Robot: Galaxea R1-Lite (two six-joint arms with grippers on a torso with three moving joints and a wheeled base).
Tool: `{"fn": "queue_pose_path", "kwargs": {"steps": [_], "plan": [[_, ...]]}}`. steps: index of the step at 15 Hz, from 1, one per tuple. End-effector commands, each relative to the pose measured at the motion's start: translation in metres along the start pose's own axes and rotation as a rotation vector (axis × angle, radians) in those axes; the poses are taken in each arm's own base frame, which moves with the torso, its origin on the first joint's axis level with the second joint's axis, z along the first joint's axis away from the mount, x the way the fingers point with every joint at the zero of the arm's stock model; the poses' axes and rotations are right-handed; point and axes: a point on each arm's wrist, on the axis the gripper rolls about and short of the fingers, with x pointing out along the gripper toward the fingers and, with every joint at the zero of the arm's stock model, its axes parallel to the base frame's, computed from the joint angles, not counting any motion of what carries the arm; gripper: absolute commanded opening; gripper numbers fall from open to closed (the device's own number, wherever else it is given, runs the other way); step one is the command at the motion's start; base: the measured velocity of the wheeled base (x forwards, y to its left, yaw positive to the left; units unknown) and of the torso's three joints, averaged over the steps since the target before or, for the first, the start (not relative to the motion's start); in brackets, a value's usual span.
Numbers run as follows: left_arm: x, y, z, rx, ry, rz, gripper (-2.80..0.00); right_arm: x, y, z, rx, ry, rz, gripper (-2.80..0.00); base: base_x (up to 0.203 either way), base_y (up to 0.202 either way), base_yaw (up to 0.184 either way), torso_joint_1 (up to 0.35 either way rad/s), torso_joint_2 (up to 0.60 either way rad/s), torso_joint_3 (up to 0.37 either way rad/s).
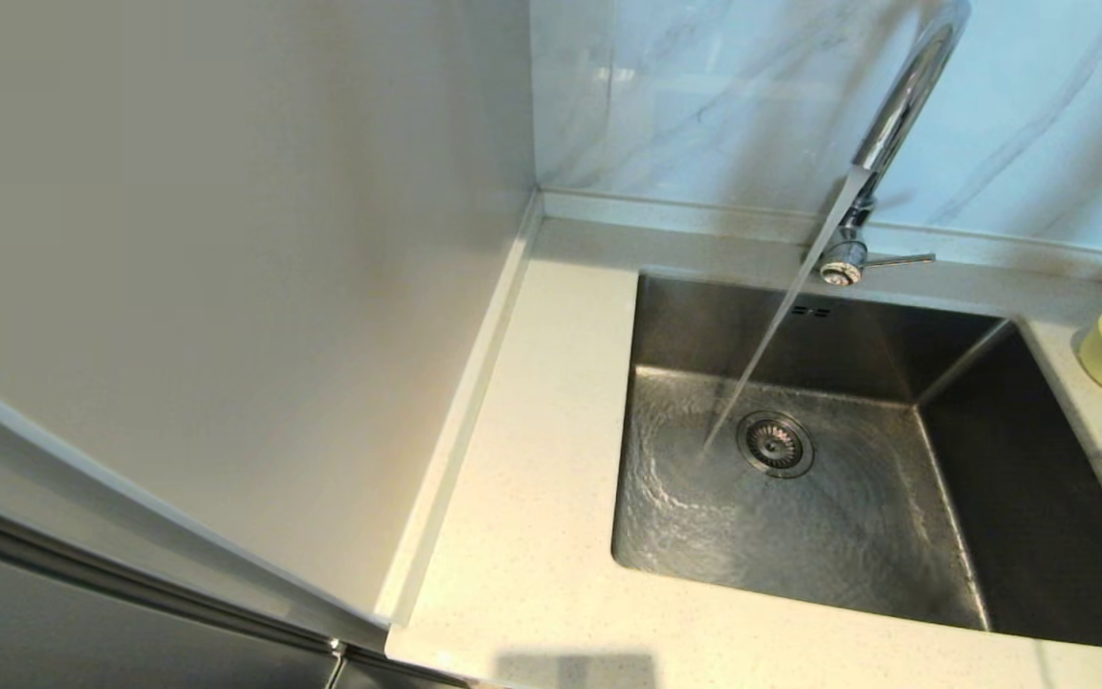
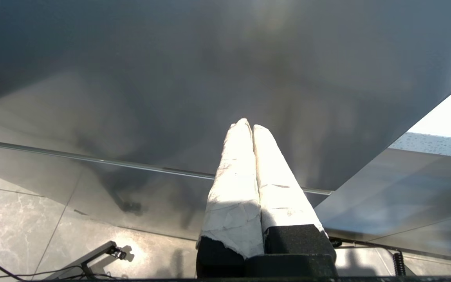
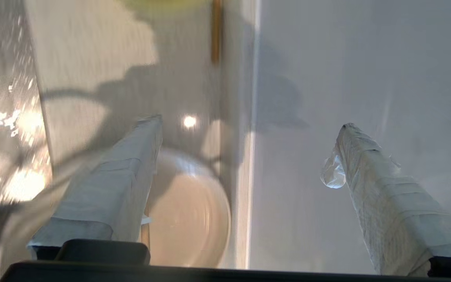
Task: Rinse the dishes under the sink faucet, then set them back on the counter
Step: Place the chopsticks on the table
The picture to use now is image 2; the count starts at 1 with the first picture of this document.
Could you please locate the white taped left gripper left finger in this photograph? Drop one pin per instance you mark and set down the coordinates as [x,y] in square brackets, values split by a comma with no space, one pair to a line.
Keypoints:
[231,188]

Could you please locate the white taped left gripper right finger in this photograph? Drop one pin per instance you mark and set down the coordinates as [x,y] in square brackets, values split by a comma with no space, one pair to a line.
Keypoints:
[280,188]

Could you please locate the tall cabinet side panel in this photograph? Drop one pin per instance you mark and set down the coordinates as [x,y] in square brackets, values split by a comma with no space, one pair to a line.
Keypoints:
[170,78]

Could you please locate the steel under-counter cabinet front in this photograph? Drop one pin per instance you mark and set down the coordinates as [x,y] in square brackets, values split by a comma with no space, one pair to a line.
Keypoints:
[405,196]

